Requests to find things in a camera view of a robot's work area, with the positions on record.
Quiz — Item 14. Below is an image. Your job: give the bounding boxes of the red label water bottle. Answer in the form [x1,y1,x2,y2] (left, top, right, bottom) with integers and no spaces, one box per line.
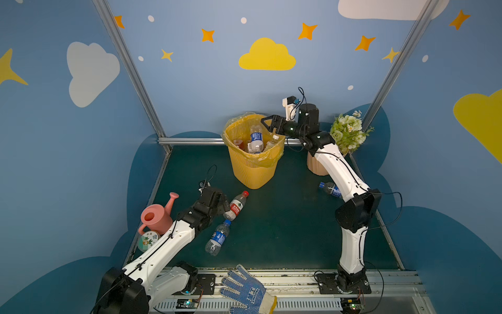
[224,191,249,221]

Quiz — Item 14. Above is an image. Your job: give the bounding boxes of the clear bottle white cap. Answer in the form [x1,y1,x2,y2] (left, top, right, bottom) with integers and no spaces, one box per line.
[264,134,280,151]

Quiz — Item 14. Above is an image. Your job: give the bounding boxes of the blue label bottle front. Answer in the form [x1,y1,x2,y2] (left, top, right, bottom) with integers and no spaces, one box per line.
[205,219,232,256]

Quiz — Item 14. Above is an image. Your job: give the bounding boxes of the red yellow tea bottle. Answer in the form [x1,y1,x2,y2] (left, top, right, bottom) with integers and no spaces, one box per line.
[233,139,246,151]

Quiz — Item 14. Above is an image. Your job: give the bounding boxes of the Pepsi bottle blue label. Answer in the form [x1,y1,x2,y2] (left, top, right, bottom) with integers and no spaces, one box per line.
[319,182,342,198]

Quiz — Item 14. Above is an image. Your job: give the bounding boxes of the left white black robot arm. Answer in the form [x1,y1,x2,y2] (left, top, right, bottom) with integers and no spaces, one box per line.
[91,187,230,313]

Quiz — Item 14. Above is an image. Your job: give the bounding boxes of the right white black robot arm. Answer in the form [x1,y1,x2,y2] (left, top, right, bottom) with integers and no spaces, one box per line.
[261,103,383,294]

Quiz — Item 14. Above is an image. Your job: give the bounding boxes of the yellow ribbed waste bin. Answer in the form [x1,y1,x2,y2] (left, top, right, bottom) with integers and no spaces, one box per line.
[224,114,286,191]

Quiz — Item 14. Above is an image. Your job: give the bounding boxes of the yellow plastic bin liner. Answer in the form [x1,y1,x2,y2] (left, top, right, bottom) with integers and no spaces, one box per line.
[222,112,286,167]

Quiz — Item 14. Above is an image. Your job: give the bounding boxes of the pink ribbed flower pot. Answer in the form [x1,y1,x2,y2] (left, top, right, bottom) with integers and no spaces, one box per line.
[307,153,329,176]

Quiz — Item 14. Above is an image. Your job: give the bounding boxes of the green white artificial flowers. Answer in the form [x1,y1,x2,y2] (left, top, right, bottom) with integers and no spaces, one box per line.
[329,110,374,156]

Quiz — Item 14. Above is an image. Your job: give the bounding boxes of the pink watering can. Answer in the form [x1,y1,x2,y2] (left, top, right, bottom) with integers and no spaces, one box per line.
[138,192,179,235]

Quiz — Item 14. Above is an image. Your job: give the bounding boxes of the round floral tin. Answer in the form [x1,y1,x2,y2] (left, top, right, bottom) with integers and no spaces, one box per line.
[137,230,159,252]

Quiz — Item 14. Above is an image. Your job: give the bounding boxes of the blue dotted work glove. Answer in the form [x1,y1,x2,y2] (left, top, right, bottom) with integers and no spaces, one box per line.
[220,264,277,314]

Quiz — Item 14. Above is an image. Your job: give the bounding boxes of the left green circuit board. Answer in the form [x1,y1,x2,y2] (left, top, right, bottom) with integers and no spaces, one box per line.
[176,299,199,310]

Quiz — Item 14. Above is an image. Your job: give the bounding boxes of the green circuit board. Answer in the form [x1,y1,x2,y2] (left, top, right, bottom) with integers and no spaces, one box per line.
[341,298,364,314]
[176,299,199,310]

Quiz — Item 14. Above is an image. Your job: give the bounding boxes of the right green circuit board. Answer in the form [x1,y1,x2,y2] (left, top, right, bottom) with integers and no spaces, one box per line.
[341,298,364,314]

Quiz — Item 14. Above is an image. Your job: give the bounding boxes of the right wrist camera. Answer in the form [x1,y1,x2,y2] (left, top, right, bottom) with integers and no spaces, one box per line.
[282,96,300,121]

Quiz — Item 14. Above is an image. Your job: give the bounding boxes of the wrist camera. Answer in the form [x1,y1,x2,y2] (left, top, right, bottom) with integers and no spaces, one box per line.
[282,96,300,121]
[198,180,211,194]

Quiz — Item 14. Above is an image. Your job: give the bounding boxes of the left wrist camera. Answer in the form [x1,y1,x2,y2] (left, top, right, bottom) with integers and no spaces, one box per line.
[198,180,211,194]

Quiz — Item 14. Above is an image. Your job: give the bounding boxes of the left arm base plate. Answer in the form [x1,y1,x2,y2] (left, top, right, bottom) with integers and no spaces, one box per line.
[180,274,216,296]

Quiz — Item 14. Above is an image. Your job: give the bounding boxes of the rear aluminium frame rail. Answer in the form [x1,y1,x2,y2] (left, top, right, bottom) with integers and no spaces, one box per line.
[157,137,311,147]

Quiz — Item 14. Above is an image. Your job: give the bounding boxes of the front aluminium rail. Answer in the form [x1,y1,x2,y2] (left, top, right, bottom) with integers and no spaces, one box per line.
[149,268,435,313]

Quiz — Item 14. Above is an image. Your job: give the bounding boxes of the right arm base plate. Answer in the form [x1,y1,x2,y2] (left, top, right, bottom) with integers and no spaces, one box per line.
[314,272,372,294]

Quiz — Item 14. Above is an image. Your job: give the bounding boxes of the right aluminium frame post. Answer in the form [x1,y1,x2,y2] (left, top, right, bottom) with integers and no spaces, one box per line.
[348,0,440,158]

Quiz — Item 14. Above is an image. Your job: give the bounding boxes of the aluminium frame post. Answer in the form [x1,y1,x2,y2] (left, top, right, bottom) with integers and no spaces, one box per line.
[348,0,440,158]
[92,0,166,140]

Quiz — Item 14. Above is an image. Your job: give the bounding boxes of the left aluminium frame post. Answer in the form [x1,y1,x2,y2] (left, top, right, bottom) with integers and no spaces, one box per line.
[92,0,166,140]

